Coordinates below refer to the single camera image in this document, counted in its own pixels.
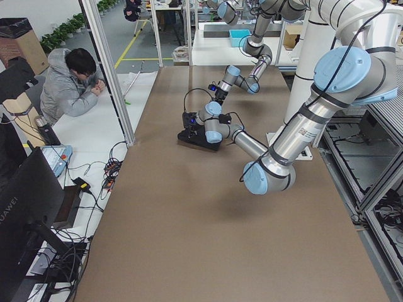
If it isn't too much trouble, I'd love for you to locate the person in grey jacket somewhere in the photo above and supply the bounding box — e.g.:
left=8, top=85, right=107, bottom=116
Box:
left=40, top=48, right=106, bottom=125

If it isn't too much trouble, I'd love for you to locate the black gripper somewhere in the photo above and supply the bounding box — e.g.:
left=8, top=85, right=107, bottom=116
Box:
left=214, top=89, right=228, bottom=105
left=182, top=112, right=205, bottom=134

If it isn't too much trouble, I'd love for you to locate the aluminium frame post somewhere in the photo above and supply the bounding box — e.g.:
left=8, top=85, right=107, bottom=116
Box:
left=78, top=0, right=135, bottom=146

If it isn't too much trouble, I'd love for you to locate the blue teach pendant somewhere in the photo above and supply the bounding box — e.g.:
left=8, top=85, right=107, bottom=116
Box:
left=40, top=145, right=72, bottom=177

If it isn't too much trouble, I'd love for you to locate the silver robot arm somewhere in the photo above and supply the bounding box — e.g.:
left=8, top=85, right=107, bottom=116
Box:
left=209, top=1, right=307, bottom=104
left=178, top=1, right=402, bottom=194

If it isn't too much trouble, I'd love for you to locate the black graphic t-shirt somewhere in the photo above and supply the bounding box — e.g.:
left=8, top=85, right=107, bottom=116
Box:
left=177, top=125, right=221, bottom=151

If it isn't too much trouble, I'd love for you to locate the green handled grabber tool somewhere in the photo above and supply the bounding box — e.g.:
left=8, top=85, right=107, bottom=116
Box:
left=123, top=60, right=146, bottom=105

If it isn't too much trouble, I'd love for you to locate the black computer monitor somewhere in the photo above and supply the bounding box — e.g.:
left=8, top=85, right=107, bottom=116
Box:
left=1, top=147, right=71, bottom=301

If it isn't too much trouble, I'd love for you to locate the blue plastic bin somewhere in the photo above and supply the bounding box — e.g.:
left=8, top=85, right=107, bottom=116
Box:
left=229, top=29, right=251, bottom=48

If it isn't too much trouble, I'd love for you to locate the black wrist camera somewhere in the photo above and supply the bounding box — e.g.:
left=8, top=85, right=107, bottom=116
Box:
left=208, top=84, right=220, bottom=92

